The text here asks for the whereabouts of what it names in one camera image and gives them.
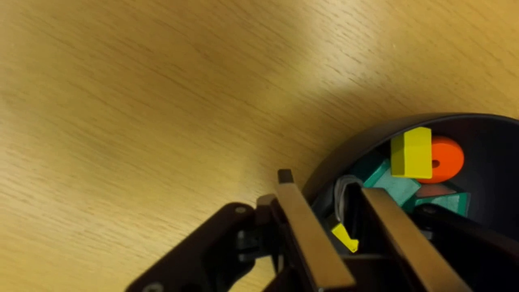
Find black bowl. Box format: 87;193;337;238
301;112;519;243

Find small yellow wedge piece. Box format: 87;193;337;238
330;222;359;254

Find teal green wooden block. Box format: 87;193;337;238
361;159;423;207
413;191;470;219

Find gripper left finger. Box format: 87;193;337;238
126;167;356;292

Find orange wooden ring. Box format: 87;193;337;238
429;134;467;185

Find red brown wooden block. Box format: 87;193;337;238
415;181;457;199

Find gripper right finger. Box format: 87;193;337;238
359;186;519;292

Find yellow wooden block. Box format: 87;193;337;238
389;125;434;180

